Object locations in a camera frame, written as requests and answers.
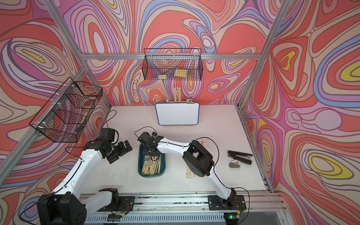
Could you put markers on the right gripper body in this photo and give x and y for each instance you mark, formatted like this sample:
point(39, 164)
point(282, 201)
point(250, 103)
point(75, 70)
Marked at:
point(146, 151)

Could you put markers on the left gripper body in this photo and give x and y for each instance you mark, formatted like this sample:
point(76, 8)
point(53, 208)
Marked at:
point(118, 150)

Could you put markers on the teal storage box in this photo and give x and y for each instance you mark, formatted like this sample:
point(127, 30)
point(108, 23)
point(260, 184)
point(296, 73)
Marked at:
point(148, 166)

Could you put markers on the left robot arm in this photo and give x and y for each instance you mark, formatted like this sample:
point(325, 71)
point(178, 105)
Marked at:
point(63, 205)

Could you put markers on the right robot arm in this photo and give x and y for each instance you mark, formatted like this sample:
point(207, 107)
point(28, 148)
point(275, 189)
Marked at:
point(198, 159)

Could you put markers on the metal binder clip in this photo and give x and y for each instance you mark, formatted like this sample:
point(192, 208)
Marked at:
point(190, 101)

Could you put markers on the wooden easel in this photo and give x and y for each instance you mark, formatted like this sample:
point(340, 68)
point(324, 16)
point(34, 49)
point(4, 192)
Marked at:
point(177, 95)

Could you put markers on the yellow note small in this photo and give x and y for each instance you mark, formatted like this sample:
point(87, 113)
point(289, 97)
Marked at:
point(162, 77)

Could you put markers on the yellow note large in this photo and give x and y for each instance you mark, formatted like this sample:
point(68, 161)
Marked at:
point(181, 73)

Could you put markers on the black stapler tool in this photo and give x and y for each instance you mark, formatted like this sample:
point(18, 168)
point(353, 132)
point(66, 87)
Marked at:
point(240, 156)

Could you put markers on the white board blue frame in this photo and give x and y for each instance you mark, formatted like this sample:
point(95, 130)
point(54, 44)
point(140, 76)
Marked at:
point(177, 114)

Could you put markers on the black wire basket left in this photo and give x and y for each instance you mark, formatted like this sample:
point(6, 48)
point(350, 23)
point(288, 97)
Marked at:
point(66, 113)

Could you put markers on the black wire basket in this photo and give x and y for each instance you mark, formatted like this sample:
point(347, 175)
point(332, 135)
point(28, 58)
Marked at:
point(66, 113)
point(164, 61)

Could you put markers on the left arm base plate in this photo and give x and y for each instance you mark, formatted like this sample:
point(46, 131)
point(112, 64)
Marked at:
point(122, 204)

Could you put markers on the black wire basket back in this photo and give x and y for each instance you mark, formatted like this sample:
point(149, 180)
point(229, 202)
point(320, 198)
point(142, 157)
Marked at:
point(164, 61)

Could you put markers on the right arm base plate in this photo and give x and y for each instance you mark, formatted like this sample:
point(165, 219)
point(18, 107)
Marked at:
point(216, 203)

